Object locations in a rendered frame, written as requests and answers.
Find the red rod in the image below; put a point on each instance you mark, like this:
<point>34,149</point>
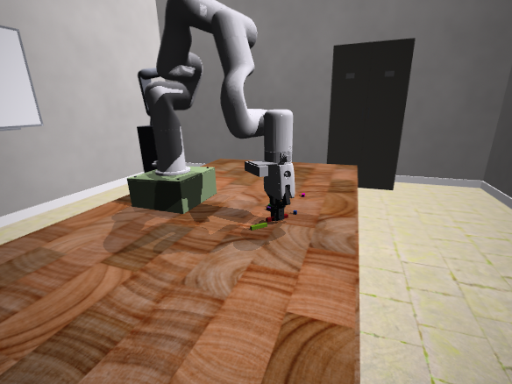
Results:
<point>270,219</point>

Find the lime green rod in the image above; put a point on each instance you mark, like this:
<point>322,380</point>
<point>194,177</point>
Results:
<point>258,226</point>

